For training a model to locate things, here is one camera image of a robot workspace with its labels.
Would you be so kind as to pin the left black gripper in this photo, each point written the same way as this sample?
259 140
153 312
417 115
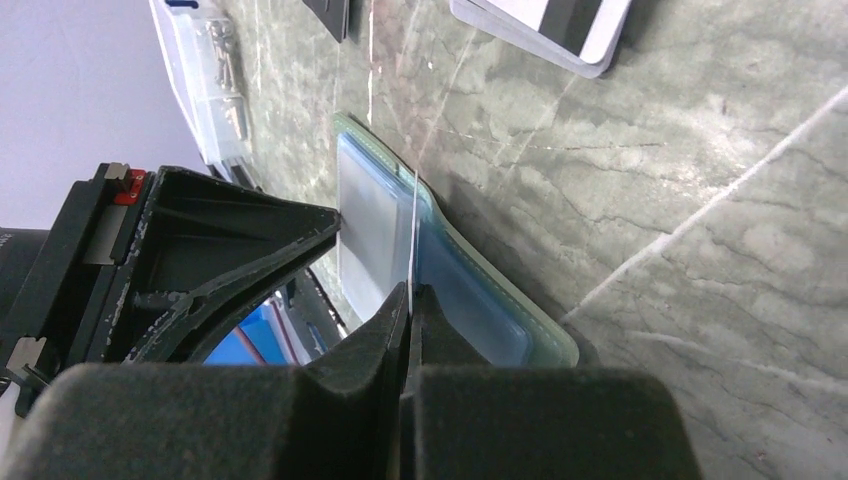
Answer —
206 254

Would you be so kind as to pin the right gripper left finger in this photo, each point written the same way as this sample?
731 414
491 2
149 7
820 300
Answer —
330 419

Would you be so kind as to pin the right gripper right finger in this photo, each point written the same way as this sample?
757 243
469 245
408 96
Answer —
463 418

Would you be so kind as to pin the green card holder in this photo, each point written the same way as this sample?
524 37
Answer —
479 302

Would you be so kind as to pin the black VIP card stack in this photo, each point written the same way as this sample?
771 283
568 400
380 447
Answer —
333 14

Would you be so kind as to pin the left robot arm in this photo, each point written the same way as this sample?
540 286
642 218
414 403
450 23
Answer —
146 267

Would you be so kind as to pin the silver VIP card stack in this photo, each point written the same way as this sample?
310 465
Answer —
578 35

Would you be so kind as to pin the clear plastic bag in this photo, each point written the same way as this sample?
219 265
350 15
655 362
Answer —
199 45

